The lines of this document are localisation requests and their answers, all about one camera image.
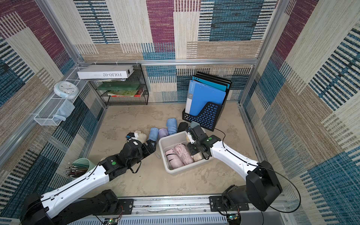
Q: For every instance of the white wire wall basket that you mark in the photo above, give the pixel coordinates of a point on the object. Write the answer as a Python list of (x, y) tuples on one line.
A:
[(44, 116)]

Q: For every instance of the grey green folded umbrella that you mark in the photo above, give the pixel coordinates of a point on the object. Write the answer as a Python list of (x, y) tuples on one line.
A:
[(194, 124)]

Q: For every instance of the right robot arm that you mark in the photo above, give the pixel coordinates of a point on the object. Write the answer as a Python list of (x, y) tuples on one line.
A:
[(262, 185)]

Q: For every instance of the lavender folded umbrella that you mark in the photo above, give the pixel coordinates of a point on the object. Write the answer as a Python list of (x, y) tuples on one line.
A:
[(163, 132)]

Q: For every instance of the white plastic storage box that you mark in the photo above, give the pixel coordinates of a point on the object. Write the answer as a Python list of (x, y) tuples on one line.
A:
[(169, 142)]

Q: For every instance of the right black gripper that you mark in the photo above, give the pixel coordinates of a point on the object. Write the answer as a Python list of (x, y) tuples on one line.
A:
[(195, 149)]

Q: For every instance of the black mesh file holder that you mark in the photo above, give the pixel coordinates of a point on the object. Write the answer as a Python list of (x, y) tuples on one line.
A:
[(208, 116)]

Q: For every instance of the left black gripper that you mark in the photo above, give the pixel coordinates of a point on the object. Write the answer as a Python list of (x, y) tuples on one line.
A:
[(146, 151)]

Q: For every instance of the teal file folder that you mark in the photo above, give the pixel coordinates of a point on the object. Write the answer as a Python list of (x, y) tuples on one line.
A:
[(216, 83)]

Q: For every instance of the white round clock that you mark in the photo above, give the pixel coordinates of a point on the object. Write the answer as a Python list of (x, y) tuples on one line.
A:
[(67, 90)]

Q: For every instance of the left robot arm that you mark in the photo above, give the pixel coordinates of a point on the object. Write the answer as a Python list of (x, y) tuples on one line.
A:
[(62, 205)]

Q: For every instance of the light blue cloth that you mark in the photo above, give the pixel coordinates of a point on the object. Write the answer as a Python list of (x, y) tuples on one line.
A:
[(64, 111)]

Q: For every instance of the light blue folded umbrella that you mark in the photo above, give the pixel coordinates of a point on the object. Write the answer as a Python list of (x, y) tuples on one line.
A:
[(153, 135)]

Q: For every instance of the green pen cup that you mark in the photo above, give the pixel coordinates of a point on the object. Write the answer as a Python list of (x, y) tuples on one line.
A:
[(78, 168)]

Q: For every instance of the black folded umbrella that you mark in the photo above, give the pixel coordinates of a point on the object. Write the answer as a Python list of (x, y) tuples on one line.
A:
[(182, 127)]

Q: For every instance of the white folio box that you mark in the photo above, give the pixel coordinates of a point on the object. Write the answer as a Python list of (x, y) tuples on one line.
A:
[(105, 71)]

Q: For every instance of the cream striped umbrella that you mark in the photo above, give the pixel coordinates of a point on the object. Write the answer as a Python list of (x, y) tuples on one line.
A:
[(197, 157)]

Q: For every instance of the green book on shelf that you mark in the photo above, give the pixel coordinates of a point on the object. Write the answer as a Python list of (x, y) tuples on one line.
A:
[(119, 86)]

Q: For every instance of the black wire shelf rack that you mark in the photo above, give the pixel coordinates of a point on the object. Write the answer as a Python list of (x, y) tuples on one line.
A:
[(124, 98)]

